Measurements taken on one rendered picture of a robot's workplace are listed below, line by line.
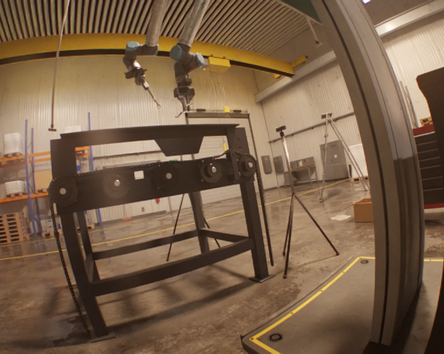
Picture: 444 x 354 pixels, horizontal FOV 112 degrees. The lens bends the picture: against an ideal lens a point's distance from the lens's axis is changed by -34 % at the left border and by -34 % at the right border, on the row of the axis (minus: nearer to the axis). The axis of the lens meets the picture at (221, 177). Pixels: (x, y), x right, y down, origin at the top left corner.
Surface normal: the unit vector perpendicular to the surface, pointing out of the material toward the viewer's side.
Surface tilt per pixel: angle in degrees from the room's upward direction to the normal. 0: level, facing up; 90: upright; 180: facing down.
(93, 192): 90
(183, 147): 90
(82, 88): 90
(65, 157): 90
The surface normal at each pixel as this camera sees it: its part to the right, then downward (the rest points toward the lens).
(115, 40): 0.51, -0.12
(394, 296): -0.84, 0.13
